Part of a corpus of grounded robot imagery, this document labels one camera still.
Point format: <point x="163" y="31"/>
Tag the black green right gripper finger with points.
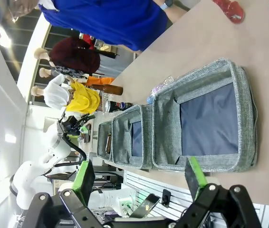
<point x="87" y="118"/>
<point x="84" y="180"/>
<point x="83" y="129"/>
<point x="196" y="180"/>

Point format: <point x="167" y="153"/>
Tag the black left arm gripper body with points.
<point x="70" y="124"/>

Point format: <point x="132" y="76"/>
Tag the crushed clear plastic bottle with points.
<point x="157" y="90"/>

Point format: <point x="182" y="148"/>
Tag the red crushed soda can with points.
<point x="229" y="9"/>

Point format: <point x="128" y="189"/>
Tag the person's bare forearm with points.
<point x="178" y="13"/>

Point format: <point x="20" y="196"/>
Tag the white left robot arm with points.
<point x="27" y="180"/>

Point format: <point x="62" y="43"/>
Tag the large grey fabric basket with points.
<point x="167" y="123"/>

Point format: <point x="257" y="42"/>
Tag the yellow skirt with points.
<point x="84" y="99"/>

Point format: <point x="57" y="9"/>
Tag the brown glass bottle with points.
<point x="109" y="89"/>
<point x="108" y="143"/>

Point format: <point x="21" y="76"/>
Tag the black phone holder clip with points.
<point x="166" y="197"/>

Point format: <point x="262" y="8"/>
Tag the mannequin with white blouse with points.
<point x="56" y="92"/>

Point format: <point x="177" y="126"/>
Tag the orange trousers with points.
<point x="100" y="80"/>

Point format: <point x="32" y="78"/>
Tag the white slotted aluminium panel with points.
<point x="146" y="183"/>

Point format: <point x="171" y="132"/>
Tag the mannequin with patterned blouse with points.
<point x="65" y="71"/>

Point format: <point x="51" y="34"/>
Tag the black smartphone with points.
<point x="146" y="206"/>

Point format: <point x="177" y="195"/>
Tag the mannequin with dark red garment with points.
<point x="75" y="55"/>

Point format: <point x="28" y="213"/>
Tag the person in blue shirt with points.
<point x="106" y="21"/>

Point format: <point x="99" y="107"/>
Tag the light blue wrist watch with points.
<point x="165" y="5"/>

